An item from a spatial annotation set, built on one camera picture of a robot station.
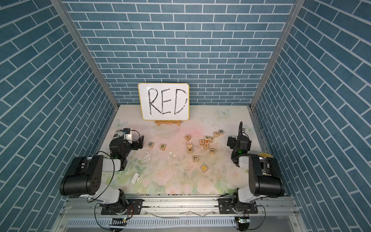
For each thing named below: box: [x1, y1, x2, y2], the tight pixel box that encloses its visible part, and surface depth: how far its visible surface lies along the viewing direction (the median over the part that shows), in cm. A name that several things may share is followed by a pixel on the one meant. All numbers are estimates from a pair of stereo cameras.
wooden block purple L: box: [192, 155, 199, 163], surface depth 91 cm
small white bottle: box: [130, 172, 141, 186], surface depth 82 cm
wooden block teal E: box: [147, 141, 155, 149], surface depth 98 cm
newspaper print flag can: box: [112, 129, 125, 140], surface depth 101 cm
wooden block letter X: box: [184, 134, 192, 142], surface depth 101 cm
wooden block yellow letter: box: [200, 164, 208, 174], surface depth 87 cm
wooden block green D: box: [159, 143, 167, 151], surface depth 96 cm
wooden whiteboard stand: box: [155, 120, 182, 127], surface depth 107 cm
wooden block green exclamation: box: [209, 147, 215, 156], surface depth 95 cm
